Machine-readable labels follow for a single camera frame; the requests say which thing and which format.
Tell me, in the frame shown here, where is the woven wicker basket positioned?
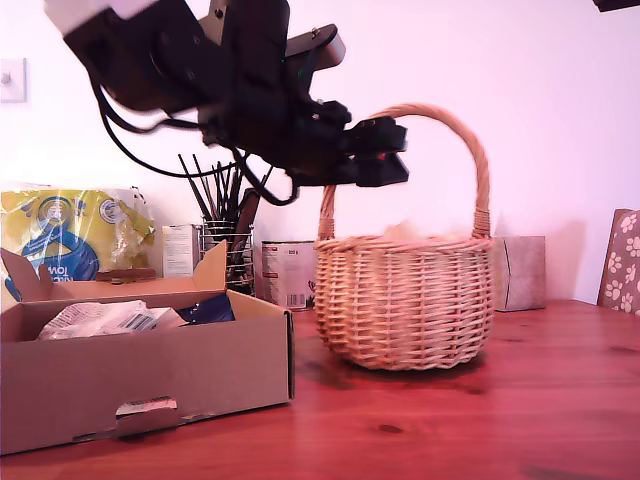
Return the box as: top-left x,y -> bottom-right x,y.
313,102 -> 497,373

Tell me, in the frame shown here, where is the grey tissue box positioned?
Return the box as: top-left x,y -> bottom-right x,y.
491,234 -> 548,314

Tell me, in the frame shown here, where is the brown cardboard box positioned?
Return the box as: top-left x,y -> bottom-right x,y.
0,238 -> 298,458

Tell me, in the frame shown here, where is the brown flat tool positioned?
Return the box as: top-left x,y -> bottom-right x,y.
232,187 -> 262,264

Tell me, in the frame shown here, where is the white labelled tin can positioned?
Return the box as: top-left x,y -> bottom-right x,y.
260,240 -> 319,313

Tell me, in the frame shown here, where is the small white carton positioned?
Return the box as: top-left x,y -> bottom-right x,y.
160,223 -> 202,279

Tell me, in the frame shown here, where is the dark blue egg bag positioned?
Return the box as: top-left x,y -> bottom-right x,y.
176,293 -> 237,327

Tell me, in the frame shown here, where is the paw print chair back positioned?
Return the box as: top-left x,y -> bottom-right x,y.
596,208 -> 640,318

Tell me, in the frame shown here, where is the white egg bag with barcode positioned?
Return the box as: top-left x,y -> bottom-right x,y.
36,298 -> 187,422

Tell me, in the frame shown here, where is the yellow plastic package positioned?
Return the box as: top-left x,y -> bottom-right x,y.
0,184 -> 158,312

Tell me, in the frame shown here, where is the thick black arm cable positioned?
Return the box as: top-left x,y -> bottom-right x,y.
231,146 -> 302,207

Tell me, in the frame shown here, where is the wire utensil holder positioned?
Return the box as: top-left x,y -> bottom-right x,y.
199,214 -> 257,297

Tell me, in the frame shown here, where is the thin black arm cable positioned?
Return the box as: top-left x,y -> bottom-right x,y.
94,82 -> 242,180

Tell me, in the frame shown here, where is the white wall switch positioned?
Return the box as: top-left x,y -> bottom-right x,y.
0,57 -> 29,105

